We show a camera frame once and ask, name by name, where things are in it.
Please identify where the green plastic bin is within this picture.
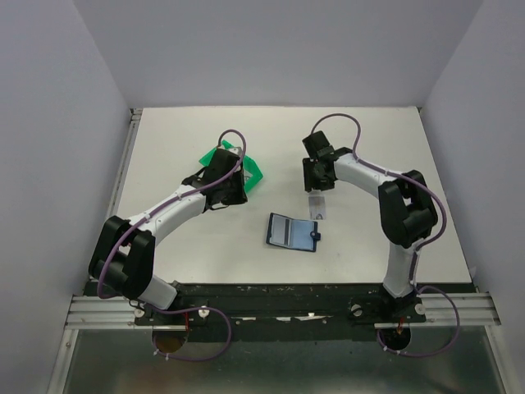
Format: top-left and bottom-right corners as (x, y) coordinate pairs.
(199, 148), (263, 194)

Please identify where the silver card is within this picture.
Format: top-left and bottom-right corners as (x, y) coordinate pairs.
(308, 195), (326, 221)

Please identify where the grey striped credit card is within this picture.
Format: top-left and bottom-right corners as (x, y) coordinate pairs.
(270, 215), (290, 247)

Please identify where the blue leather card holder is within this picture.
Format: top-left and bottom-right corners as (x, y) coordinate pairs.
(266, 213), (321, 253)

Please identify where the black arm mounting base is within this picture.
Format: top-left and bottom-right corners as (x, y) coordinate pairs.
(135, 283), (426, 342)

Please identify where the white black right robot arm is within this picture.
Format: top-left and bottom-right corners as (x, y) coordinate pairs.
(302, 131), (438, 322)

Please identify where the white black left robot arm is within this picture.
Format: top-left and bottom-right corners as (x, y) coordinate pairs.
(89, 148), (247, 324)

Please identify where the aluminium table edge rail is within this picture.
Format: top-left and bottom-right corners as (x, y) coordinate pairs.
(104, 108), (144, 219)

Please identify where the aluminium front frame rail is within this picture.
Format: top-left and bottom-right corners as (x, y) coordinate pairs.
(47, 296), (153, 393)

